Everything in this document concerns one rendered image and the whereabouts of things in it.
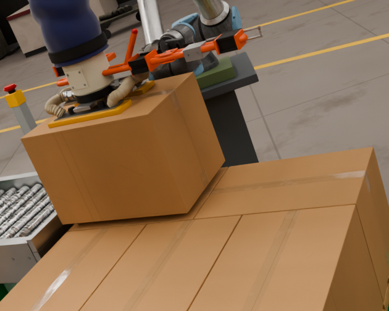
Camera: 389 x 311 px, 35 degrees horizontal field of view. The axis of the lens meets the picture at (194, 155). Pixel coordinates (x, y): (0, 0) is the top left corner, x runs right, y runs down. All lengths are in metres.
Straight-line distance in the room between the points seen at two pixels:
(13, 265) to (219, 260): 1.03
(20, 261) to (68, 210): 0.30
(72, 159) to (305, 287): 1.06
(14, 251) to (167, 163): 0.80
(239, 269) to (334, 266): 0.29
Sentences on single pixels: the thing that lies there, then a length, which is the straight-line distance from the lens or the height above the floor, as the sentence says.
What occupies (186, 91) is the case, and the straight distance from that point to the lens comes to 2.31.
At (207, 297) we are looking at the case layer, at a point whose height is 0.54.
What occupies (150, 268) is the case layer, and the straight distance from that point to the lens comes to 2.04.
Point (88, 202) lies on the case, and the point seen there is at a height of 0.67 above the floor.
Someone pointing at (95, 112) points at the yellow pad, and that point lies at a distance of 2.26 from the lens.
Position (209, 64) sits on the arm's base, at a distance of 3.06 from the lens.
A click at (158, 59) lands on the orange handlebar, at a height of 1.11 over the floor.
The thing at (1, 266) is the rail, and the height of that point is 0.49.
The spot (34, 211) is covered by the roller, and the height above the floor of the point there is 0.54.
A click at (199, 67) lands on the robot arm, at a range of 2.49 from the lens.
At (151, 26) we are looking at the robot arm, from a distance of 2.57.
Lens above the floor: 1.53
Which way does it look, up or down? 21 degrees down
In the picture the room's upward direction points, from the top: 21 degrees counter-clockwise
